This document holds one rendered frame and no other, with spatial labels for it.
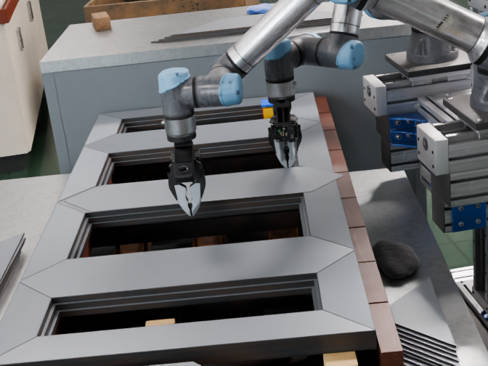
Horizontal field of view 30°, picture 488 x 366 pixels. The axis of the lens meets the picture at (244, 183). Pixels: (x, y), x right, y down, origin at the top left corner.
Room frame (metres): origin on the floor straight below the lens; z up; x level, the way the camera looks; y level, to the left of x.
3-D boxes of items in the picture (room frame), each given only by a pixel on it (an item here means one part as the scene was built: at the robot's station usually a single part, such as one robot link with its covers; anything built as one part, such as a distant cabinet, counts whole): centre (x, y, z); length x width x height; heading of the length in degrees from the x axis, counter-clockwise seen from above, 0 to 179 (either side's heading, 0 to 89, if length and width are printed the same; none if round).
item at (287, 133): (2.30, -0.12, 1.00); 0.09 x 0.08 x 0.12; 178
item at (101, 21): (3.53, 0.48, 1.07); 0.12 x 0.06 x 0.05; 13
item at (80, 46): (3.34, -0.01, 1.03); 1.30 x 0.60 x 0.04; 88
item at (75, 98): (3.06, 0.00, 0.50); 1.30 x 0.04 x 1.01; 88
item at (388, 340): (2.22, -0.26, 0.80); 1.62 x 0.04 x 0.06; 178
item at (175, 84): (2.08, 0.13, 1.17); 0.09 x 0.08 x 0.11; 83
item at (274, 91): (2.30, -0.13, 1.08); 0.08 x 0.08 x 0.05
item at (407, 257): (2.02, -0.36, 0.69); 0.20 x 0.10 x 0.03; 3
